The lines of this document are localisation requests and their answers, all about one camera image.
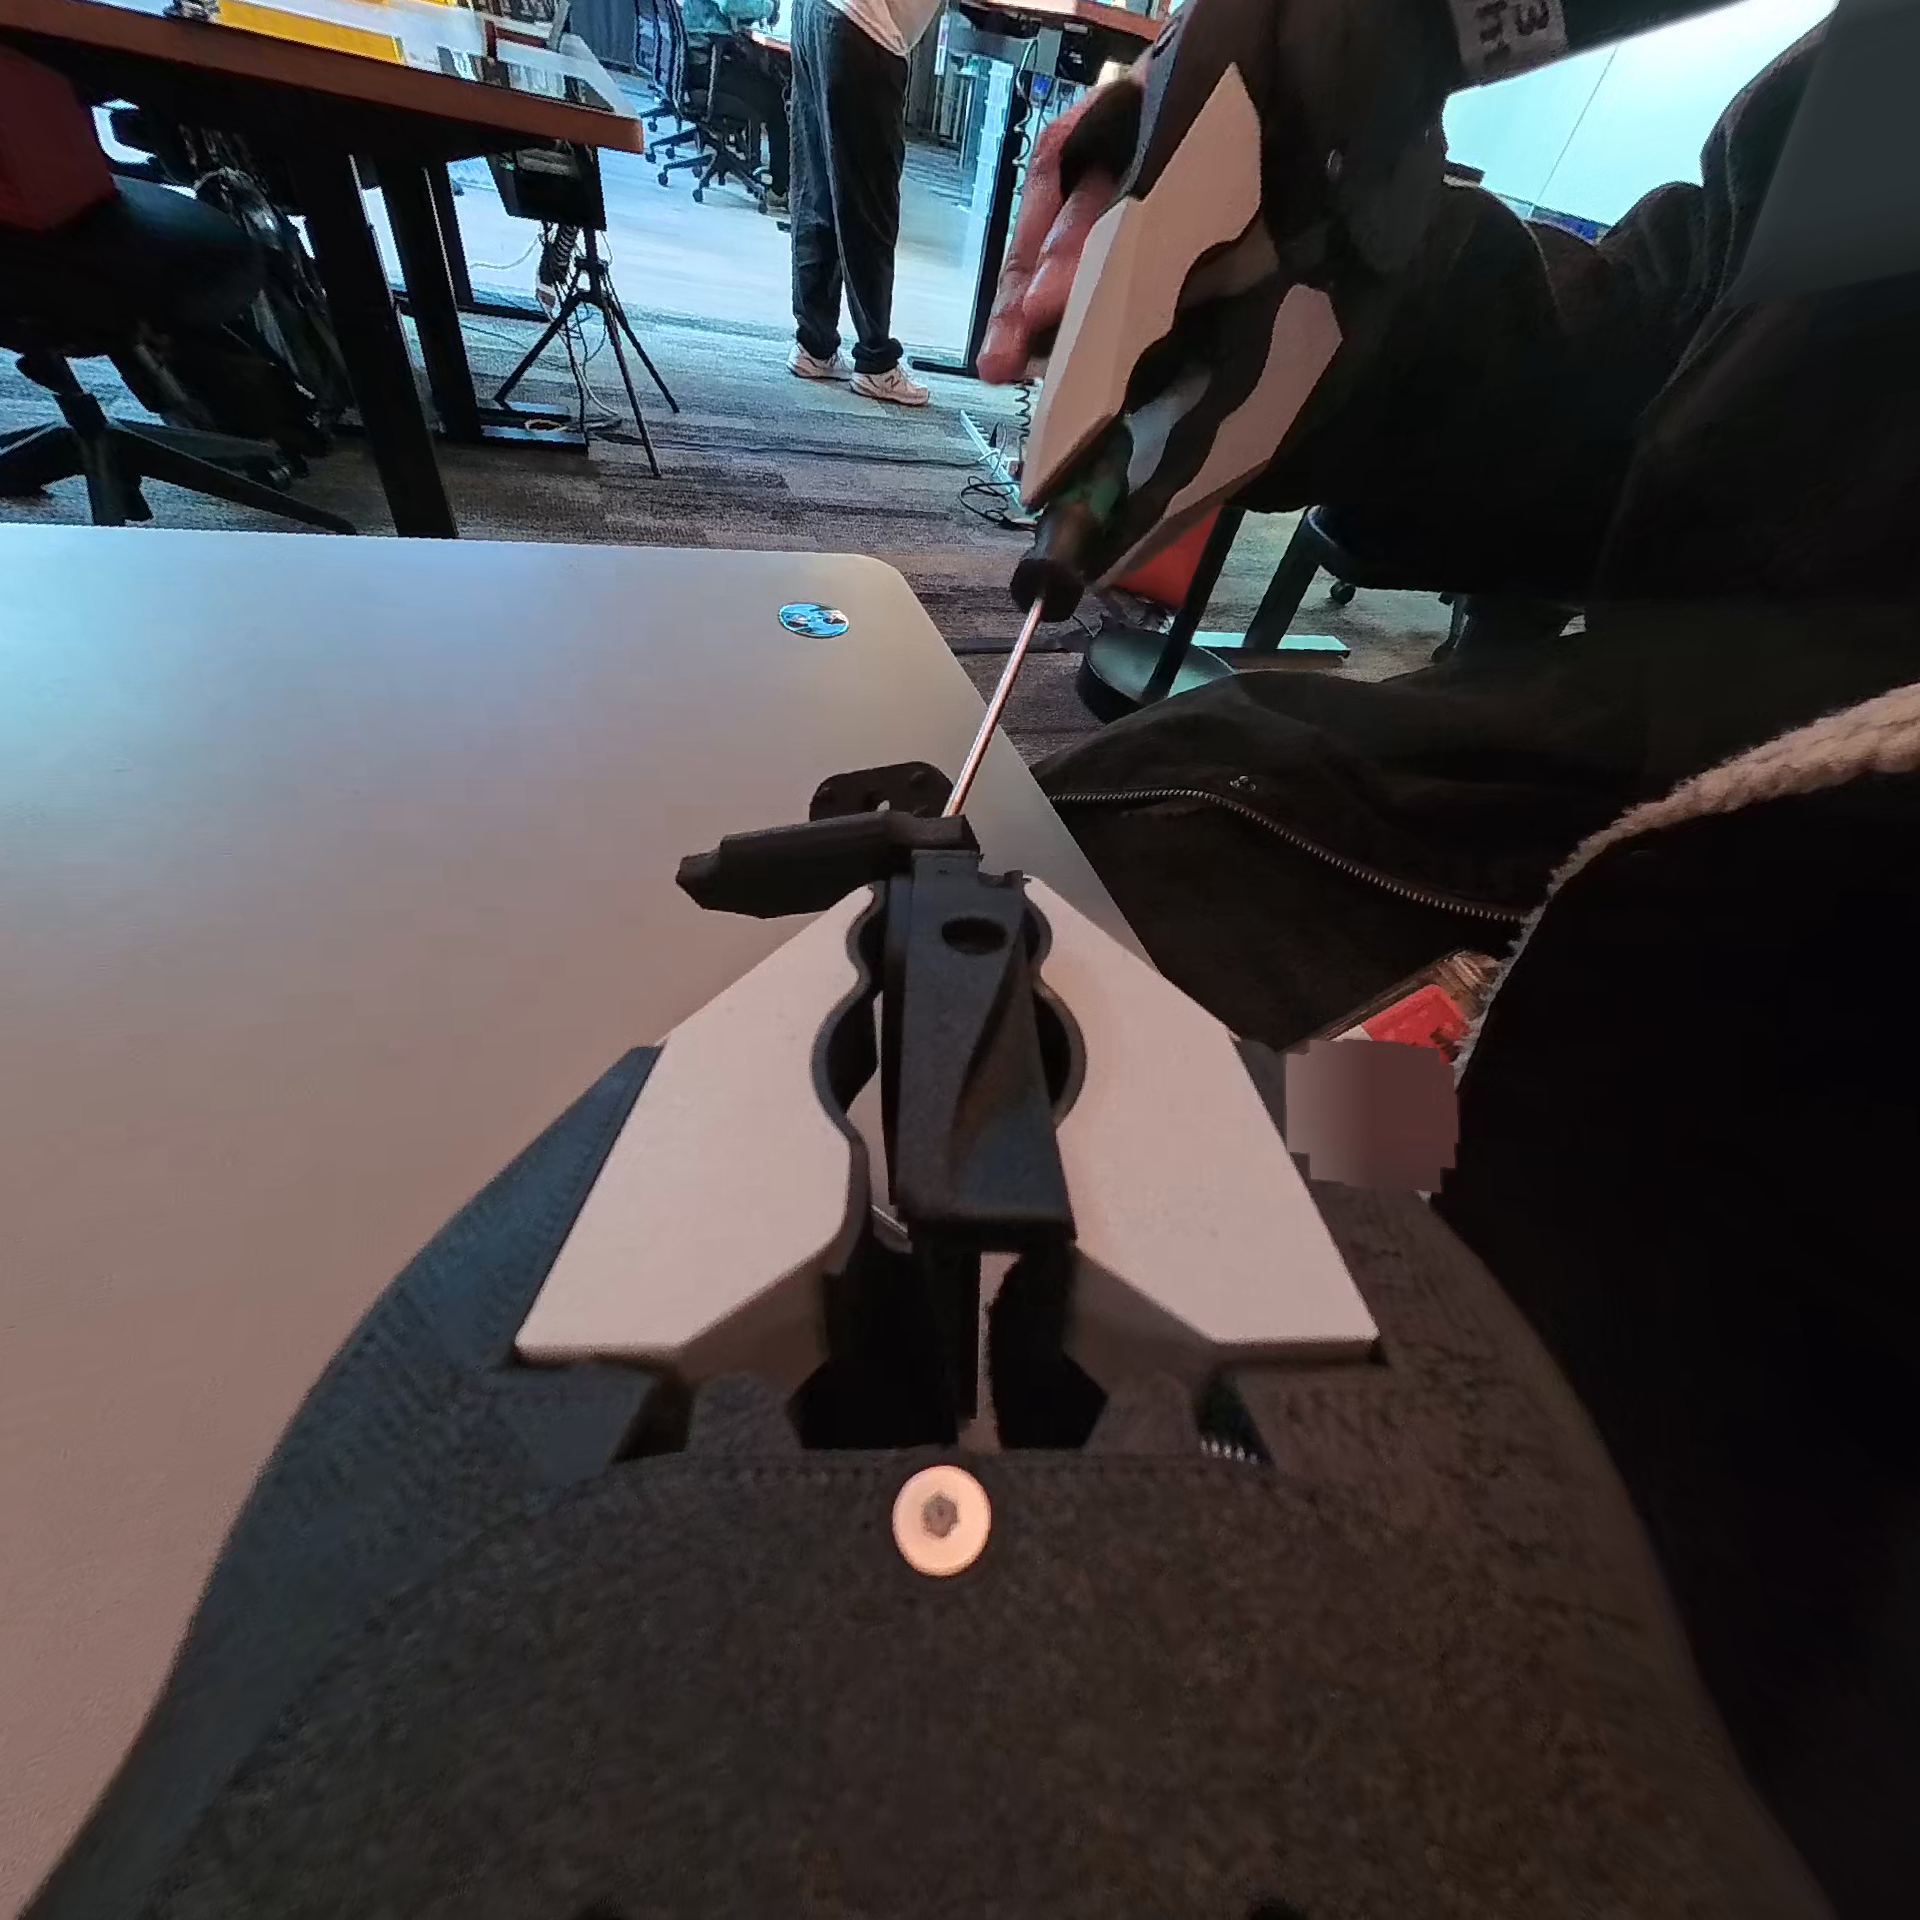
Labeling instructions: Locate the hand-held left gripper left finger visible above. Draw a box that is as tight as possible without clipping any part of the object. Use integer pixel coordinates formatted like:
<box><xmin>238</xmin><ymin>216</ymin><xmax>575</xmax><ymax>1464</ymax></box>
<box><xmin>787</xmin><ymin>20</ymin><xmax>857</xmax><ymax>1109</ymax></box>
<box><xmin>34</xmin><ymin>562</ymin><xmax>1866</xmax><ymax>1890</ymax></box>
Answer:
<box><xmin>513</xmin><ymin>884</ymin><xmax>879</xmax><ymax>1372</ymax></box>

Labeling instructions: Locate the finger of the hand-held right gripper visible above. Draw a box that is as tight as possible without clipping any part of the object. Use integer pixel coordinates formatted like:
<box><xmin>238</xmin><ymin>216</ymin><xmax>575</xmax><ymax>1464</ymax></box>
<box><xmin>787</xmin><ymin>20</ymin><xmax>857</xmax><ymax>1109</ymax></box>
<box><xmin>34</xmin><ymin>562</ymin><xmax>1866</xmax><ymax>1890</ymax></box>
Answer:
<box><xmin>1105</xmin><ymin>289</ymin><xmax>1347</xmax><ymax>597</ymax></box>
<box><xmin>1017</xmin><ymin>64</ymin><xmax>1270</xmax><ymax>505</ymax></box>

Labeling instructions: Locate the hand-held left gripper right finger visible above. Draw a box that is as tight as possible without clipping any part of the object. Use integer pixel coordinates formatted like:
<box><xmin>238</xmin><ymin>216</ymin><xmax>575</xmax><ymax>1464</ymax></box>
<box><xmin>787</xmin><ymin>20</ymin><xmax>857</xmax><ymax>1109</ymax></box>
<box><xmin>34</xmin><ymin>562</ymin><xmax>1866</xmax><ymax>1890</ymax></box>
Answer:
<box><xmin>1024</xmin><ymin>881</ymin><xmax>1381</xmax><ymax>1372</ymax></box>

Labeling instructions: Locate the green black handle screwdriver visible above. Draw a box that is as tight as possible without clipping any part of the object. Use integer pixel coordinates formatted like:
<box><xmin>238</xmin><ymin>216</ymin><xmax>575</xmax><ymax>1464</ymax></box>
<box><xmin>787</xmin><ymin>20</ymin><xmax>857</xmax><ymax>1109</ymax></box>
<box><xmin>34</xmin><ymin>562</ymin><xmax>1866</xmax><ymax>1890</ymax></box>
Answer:
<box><xmin>941</xmin><ymin>412</ymin><xmax>1149</xmax><ymax>826</ymax></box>

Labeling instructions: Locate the black plastic bracket part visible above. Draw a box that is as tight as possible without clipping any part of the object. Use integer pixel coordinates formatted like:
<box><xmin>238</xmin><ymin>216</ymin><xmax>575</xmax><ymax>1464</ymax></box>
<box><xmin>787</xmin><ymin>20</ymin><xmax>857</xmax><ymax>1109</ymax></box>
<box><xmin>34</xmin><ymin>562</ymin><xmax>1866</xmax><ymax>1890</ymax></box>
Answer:
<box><xmin>679</xmin><ymin>758</ymin><xmax>1082</xmax><ymax>1315</ymax></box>

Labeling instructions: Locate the person's right forearm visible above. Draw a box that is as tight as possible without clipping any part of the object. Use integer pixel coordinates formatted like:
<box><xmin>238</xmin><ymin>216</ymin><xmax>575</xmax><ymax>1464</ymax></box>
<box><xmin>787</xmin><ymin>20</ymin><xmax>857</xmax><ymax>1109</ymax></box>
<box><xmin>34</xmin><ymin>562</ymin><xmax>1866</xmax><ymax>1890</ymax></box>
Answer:
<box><xmin>1273</xmin><ymin>172</ymin><xmax>1665</xmax><ymax>559</ymax></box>

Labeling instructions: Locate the white desk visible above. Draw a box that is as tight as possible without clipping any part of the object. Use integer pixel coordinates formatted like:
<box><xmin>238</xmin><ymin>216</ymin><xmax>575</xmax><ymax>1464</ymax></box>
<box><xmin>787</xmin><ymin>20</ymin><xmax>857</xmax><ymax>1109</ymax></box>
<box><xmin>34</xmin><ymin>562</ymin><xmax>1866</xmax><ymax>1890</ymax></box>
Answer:
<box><xmin>0</xmin><ymin>524</ymin><xmax>1160</xmax><ymax>1903</ymax></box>

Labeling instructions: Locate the person's right hand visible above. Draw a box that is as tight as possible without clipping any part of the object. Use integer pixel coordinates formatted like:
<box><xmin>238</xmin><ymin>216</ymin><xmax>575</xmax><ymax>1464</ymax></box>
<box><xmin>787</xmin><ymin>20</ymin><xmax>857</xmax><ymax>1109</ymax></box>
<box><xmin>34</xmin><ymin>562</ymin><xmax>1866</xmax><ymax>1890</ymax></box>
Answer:
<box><xmin>975</xmin><ymin>147</ymin><xmax>1113</xmax><ymax>386</ymax></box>

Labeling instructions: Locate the red box with metal latch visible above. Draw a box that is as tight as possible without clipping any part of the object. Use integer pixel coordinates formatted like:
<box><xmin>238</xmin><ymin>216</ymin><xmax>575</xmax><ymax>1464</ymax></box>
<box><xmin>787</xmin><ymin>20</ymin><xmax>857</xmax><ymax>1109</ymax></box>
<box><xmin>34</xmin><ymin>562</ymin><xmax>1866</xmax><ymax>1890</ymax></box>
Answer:
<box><xmin>1354</xmin><ymin>950</ymin><xmax>1505</xmax><ymax>1070</ymax></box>

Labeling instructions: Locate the black office chair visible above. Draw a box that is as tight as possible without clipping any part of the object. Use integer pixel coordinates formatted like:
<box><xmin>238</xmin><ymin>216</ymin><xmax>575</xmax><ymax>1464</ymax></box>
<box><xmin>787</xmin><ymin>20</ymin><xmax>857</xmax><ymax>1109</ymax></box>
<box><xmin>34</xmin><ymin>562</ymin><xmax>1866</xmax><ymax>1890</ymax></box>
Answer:
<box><xmin>649</xmin><ymin>0</ymin><xmax>791</xmax><ymax>208</ymax></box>

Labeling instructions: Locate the black tripod stand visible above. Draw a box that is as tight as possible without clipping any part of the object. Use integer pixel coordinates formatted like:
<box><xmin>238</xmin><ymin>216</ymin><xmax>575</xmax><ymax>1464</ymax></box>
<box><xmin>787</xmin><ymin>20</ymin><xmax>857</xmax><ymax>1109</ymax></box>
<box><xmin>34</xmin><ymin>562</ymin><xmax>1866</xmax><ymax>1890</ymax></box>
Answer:
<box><xmin>492</xmin><ymin>144</ymin><xmax>683</xmax><ymax>482</ymax></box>

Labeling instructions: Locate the brown top table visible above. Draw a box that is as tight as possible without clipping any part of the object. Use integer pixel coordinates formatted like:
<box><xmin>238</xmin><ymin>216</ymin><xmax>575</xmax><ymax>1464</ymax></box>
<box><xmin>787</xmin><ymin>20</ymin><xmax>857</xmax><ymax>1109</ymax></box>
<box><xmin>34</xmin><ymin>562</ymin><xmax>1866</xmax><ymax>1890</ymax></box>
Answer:
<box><xmin>0</xmin><ymin>0</ymin><xmax>645</xmax><ymax>542</ymax></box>

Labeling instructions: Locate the yellow plastic tray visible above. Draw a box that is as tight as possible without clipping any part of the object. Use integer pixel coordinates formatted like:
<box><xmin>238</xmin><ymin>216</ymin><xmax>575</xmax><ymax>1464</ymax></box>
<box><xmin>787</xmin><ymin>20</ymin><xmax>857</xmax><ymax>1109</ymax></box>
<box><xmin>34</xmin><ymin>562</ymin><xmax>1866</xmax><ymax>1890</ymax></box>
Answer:
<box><xmin>217</xmin><ymin>0</ymin><xmax>453</xmax><ymax>68</ymax></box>

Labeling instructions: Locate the orange canister with handle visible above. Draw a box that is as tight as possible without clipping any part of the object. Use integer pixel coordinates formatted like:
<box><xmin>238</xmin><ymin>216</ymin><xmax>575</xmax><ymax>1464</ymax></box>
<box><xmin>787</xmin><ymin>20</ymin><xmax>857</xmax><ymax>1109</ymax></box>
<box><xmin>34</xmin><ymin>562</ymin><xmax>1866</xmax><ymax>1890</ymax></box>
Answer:
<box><xmin>1116</xmin><ymin>510</ymin><xmax>1228</xmax><ymax>606</ymax></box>

